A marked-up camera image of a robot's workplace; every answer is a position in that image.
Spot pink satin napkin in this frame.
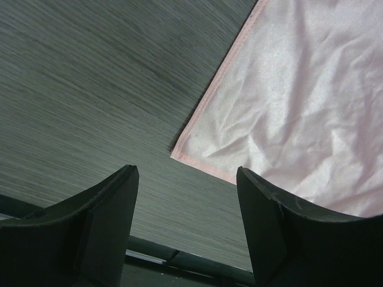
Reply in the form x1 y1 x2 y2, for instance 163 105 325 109
171 0 382 217

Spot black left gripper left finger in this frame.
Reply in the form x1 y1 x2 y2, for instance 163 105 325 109
1 165 139 286

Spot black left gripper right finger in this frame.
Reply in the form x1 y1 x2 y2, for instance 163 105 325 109
236 167 382 286

